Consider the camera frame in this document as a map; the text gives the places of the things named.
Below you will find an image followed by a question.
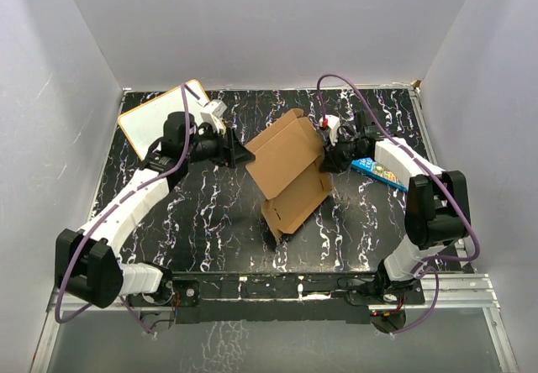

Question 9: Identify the brown cardboard paper box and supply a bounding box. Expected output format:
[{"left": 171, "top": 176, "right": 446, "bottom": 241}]
[{"left": 246, "top": 108, "right": 331, "bottom": 242}]

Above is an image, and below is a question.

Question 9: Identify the white board with wooden frame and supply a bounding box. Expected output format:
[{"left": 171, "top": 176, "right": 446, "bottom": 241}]
[{"left": 118, "top": 79, "right": 225, "bottom": 160}]

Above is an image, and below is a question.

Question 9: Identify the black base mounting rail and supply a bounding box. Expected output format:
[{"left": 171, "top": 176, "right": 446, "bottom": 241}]
[{"left": 128, "top": 271, "right": 425, "bottom": 324}]

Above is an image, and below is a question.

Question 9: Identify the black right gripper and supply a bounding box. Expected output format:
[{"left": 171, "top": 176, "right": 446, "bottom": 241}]
[{"left": 319, "top": 132, "right": 368, "bottom": 173}]

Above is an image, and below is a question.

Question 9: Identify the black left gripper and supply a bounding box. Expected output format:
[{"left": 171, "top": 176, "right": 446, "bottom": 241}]
[{"left": 182, "top": 123, "right": 254, "bottom": 169}]

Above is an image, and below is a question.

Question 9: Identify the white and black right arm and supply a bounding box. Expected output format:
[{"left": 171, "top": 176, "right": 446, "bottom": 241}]
[{"left": 318, "top": 112, "right": 470, "bottom": 303}]

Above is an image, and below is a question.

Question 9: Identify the blue treehouse book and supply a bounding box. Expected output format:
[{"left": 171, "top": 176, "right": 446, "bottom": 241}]
[{"left": 351, "top": 158, "right": 407, "bottom": 192}]

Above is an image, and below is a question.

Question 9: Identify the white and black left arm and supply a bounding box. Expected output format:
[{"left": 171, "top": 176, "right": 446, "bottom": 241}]
[{"left": 55, "top": 112, "right": 256, "bottom": 308}]

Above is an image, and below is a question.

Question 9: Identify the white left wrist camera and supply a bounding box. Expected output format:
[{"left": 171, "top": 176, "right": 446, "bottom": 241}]
[{"left": 199, "top": 99, "right": 227, "bottom": 134}]

